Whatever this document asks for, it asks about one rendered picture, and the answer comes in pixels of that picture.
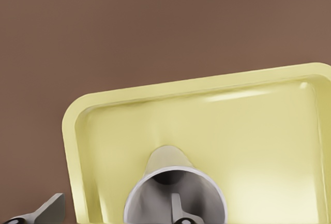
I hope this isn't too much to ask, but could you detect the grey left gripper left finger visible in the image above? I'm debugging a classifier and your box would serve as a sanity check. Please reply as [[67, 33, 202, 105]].
[[0, 192, 66, 224]]

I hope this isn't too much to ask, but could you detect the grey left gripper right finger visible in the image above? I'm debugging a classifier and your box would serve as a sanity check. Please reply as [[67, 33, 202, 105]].
[[170, 192, 200, 224]]

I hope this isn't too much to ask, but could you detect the white IKEA cup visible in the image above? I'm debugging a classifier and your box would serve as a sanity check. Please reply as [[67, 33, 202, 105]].
[[123, 145, 229, 224]]

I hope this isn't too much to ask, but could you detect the pale yellow rectangular tray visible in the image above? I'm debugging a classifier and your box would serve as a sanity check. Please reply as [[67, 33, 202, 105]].
[[63, 62, 331, 224]]

